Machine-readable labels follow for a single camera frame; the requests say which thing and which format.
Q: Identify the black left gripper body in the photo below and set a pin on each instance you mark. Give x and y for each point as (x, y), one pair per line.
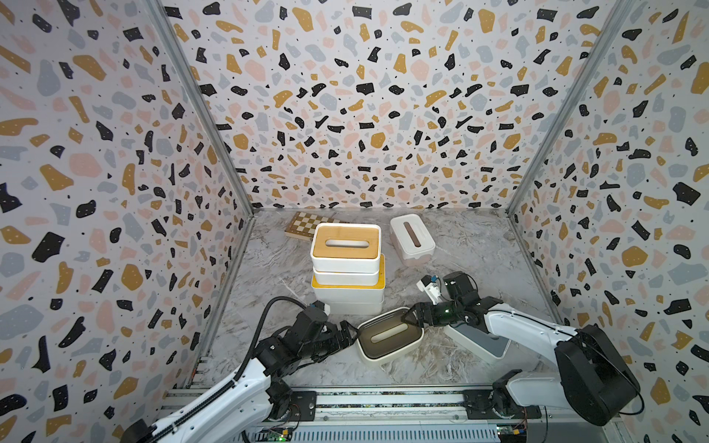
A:
(338, 335)

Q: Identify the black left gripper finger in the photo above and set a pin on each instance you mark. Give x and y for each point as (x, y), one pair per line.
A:
(348, 331)
(337, 345)

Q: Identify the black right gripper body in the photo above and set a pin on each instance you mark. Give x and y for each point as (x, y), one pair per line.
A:
(424, 315)

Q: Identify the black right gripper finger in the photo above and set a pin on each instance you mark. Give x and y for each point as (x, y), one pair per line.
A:
(419, 321)
(417, 311)

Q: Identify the yellow lid tissue box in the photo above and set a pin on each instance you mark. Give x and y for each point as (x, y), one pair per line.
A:
(354, 309)
(353, 294)

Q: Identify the dark brown lid tissue box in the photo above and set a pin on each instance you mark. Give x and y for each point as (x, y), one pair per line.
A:
(386, 337)

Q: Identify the white pink tissue box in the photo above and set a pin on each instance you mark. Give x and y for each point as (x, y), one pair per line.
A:
(411, 239)

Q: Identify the light bamboo lid tissue box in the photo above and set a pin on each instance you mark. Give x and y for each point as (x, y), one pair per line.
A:
(331, 278)

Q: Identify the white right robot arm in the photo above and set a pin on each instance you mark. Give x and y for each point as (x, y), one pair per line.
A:
(589, 376)

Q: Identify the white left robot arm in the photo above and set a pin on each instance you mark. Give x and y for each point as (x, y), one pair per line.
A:
(256, 392)

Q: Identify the grey lid tissue box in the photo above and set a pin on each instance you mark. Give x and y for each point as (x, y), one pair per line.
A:
(487, 347)

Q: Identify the wooden chess board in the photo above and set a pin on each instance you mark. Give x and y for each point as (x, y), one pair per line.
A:
(303, 225)

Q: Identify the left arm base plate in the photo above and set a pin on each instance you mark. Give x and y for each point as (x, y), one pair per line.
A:
(294, 406)

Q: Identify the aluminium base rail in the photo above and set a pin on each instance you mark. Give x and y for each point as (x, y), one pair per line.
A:
(424, 414)

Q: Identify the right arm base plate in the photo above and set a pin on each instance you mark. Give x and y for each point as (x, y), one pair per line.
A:
(493, 404)

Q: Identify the right corner aluminium post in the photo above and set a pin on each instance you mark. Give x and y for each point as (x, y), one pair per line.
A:
(618, 14)

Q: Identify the corner aluminium post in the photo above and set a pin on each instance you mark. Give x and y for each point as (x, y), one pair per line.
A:
(618, 14)
(155, 9)

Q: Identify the left corner aluminium post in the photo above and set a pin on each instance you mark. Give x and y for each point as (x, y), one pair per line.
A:
(155, 9)

